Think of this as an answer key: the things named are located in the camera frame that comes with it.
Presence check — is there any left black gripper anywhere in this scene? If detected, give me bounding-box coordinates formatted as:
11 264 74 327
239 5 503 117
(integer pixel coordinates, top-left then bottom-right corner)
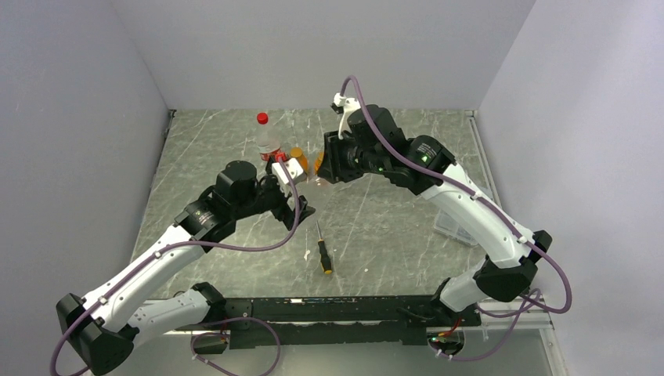
233 156 315 230

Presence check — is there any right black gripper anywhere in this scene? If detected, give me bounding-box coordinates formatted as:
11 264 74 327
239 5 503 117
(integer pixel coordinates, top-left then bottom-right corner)
319 126 388 183

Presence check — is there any orange juice bottle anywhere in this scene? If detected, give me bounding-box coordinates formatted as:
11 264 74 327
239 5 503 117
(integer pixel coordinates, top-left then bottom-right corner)
313 152 325 175
295 150 309 174

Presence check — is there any clear red-label bottle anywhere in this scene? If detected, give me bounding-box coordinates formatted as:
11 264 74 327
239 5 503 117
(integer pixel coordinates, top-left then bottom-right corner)
255 119 282 161

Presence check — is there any red bottle cap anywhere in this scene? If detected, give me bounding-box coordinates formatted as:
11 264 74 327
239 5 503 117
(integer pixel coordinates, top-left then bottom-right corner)
256 112 269 125

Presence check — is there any orange bottle cap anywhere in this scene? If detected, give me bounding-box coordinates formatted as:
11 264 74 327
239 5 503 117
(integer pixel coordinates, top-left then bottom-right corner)
289 147 304 159

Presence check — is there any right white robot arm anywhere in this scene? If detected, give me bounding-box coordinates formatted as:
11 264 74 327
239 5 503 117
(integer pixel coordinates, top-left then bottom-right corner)
317 104 552 325

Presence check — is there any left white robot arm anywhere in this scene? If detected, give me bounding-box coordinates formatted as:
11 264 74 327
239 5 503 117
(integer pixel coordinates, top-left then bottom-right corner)
56 155 314 375

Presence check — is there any black yellow screwdriver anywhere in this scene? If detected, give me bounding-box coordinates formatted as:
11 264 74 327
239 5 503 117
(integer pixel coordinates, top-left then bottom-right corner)
316 221 333 275

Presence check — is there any clear plastic box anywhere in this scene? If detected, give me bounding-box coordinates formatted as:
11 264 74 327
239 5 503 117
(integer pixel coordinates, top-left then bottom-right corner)
433 210 478 246

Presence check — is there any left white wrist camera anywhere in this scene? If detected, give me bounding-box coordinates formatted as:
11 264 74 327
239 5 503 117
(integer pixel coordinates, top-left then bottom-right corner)
267 153 308 193

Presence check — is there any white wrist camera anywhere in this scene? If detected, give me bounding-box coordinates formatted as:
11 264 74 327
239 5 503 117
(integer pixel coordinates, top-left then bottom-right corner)
330 92 361 139
267 153 308 193

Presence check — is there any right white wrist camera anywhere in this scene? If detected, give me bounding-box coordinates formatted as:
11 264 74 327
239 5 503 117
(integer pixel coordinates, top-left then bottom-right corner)
330 92 361 139

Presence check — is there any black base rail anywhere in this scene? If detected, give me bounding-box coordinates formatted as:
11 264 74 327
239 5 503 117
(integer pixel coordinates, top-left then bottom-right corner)
184 295 482 349

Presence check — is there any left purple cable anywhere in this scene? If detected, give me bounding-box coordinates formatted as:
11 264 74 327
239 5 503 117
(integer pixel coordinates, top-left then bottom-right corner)
50 161 302 376

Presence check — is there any aluminium frame rail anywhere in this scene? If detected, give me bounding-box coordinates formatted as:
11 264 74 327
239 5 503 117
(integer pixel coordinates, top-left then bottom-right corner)
132 299 543 359

